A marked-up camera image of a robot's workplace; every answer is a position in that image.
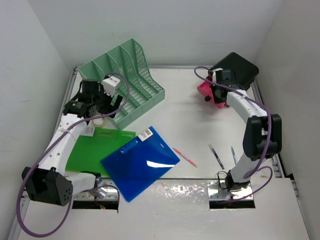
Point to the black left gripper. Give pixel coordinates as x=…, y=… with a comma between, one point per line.
x=108, y=108

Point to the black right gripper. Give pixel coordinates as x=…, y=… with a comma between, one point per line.
x=216, y=99

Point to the mint green file organizer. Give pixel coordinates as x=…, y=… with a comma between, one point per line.
x=129, y=60

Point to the black pink drawer box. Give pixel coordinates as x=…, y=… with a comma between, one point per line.
x=245, y=74

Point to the clear tape roll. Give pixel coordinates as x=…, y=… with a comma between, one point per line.
x=99, y=122

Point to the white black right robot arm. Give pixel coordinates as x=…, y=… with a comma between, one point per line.
x=263, y=131

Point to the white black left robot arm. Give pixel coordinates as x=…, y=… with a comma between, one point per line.
x=47, y=183

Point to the green plastic folder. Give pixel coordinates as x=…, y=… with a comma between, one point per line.
x=88, y=151

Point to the blue plastic folder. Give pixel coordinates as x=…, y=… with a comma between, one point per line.
x=139, y=163

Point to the purple clear pen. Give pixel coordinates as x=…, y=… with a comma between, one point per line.
x=216, y=156

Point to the red pen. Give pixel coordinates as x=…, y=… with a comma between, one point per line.
x=185, y=157

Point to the blue clear pen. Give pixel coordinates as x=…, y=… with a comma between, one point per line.
x=233, y=155

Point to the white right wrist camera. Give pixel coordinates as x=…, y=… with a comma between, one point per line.
x=217, y=69

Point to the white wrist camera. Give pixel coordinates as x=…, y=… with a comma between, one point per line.
x=110, y=84
x=217, y=69

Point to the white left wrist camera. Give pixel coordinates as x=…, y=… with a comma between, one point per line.
x=110, y=84

